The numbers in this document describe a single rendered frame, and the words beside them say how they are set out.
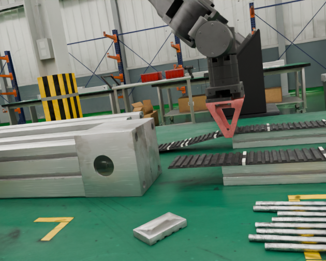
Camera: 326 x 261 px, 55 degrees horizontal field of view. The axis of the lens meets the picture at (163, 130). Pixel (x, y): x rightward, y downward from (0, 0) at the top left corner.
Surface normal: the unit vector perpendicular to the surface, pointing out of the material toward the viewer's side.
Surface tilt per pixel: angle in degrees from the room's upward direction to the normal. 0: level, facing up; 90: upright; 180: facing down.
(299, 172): 90
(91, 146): 90
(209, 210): 0
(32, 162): 90
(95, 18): 90
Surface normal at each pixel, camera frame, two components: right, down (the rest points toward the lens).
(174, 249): -0.14, -0.97
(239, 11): -0.25, 0.22
